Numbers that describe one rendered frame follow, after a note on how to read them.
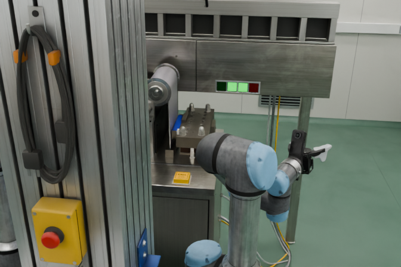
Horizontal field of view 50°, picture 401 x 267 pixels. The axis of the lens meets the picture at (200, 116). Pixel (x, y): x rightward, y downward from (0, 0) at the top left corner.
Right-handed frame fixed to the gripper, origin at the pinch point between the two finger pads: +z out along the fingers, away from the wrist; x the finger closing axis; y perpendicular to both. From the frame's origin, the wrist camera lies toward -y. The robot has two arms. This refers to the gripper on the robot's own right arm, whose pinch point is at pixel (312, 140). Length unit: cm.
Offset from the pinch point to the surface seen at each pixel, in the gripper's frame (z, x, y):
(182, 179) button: -10, -59, 24
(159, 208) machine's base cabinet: -15, -71, 39
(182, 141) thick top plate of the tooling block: 9, -71, 14
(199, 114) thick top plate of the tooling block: 38, -80, 10
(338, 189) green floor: 174, -44, 119
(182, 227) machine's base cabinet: -10, -62, 51
